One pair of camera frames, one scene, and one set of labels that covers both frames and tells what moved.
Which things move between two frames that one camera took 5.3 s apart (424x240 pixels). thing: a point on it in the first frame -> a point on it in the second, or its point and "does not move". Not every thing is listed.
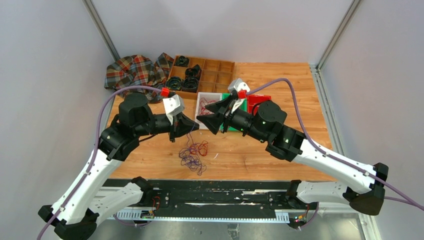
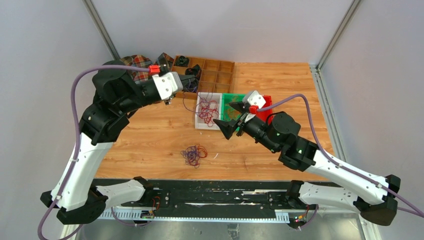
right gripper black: (214, 120) -> (227, 127)
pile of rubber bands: (203, 110) does not move
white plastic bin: (203, 99) does not move
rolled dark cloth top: (182, 61) does not move
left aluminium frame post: (92, 13) does not move
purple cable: (189, 156) -> (203, 103)
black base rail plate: (220, 197) does not move
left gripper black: (181, 125) -> (186, 79)
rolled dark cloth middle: (194, 72) does not move
